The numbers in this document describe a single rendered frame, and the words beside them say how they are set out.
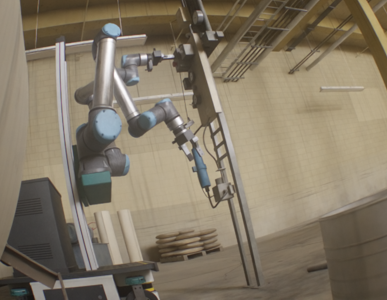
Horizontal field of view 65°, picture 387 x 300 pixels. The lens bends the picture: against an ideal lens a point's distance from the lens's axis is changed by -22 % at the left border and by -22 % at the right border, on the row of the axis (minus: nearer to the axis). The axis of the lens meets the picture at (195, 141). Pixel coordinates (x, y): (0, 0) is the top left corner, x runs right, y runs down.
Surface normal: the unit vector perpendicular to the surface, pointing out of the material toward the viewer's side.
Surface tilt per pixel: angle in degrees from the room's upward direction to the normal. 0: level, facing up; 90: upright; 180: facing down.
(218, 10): 90
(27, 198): 90
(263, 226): 90
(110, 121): 95
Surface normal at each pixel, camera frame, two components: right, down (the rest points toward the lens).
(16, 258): 0.32, -0.33
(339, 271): -0.95, 0.16
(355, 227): -0.79, 0.03
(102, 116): 0.60, -0.26
